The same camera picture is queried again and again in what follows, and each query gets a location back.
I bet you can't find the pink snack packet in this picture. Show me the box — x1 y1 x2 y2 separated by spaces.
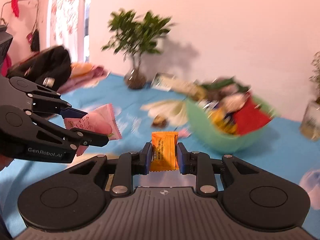
63 103 122 140

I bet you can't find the orange candy packet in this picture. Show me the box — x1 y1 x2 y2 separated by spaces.
150 132 178 172

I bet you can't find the large red envelope packet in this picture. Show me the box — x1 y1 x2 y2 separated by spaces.
232 93 271 135

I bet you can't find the yellow blue snack bag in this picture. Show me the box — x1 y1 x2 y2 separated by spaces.
208 107 238 135

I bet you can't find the green snack packet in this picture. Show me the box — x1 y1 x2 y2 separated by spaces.
201 77 251 93

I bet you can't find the green plastic bowl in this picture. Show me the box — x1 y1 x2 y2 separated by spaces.
185 92 277 153

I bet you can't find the orange plastic plate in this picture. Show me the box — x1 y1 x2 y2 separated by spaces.
70 62 94 78

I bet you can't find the black cap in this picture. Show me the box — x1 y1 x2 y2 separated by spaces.
6 46 72 91

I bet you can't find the pink folded cloth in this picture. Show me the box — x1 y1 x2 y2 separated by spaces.
58 65 110 94

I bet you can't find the blue floral tablecloth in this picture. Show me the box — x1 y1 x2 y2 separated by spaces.
1 75 319 236

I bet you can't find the brown wrapped candy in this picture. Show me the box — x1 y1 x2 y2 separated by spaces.
151 114 168 129

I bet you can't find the white digital clock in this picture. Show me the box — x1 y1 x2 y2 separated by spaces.
150 73 175 92

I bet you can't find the floral curtain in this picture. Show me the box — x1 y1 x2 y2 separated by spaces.
46 0 91 62

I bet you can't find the hanging clothes rack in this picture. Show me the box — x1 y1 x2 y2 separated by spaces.
0 0 41 53

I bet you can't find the leafy plant in glass vase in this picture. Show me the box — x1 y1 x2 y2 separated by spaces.
101 8 174 90

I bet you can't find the small plant in clear cup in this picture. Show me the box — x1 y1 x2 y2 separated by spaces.
299 51 319 141

